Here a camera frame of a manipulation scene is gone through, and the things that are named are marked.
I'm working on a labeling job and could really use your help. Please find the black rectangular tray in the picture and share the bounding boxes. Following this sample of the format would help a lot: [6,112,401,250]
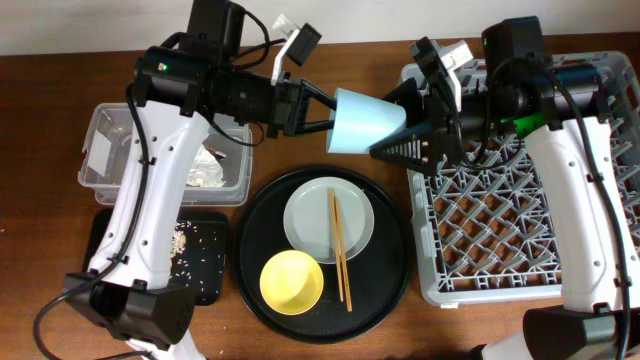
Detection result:
[104,209,229,306]

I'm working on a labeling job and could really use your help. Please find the food scraps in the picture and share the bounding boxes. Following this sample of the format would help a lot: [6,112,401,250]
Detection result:
[170,222,187,259]

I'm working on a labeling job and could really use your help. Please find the grey dishwasher rack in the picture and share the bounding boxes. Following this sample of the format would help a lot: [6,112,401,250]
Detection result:
[407,51,639,308]

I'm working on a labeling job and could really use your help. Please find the white napkin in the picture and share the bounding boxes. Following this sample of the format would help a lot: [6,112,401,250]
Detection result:
[186,145,225,188]

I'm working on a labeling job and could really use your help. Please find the yellow bowl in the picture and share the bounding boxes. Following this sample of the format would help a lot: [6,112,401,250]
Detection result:
[259,250,324,316]

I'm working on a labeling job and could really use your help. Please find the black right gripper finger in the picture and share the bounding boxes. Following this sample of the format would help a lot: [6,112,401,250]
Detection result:
[369,122,435,173]
[382,78,427,128]

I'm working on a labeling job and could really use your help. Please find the wooden chopstick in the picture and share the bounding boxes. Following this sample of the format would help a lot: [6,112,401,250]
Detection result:
[328,187,344,302]
[334,196,353,312]

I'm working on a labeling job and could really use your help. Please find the blue cup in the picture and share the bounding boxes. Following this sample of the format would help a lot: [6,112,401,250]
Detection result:
[326,88,407,155]

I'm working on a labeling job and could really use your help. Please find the clear plastic bin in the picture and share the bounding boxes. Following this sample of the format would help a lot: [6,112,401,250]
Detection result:
[78,103,253,207]

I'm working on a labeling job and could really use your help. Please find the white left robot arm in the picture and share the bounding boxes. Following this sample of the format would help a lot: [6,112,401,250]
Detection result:
[58,1,337,359]

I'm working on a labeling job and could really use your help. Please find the round black tray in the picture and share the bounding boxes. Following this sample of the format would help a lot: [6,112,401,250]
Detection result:
[231,166,411,344]

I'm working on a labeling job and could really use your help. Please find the grey plate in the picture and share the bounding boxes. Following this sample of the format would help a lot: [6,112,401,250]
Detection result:
[283,177,375,264]

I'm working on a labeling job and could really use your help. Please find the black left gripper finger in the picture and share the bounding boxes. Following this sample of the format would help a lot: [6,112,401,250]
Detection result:
[297,120,334,136]
[301,79,337,110]

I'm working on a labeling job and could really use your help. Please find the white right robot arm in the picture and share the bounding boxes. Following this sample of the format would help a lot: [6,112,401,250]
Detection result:
[370,16,639,359]

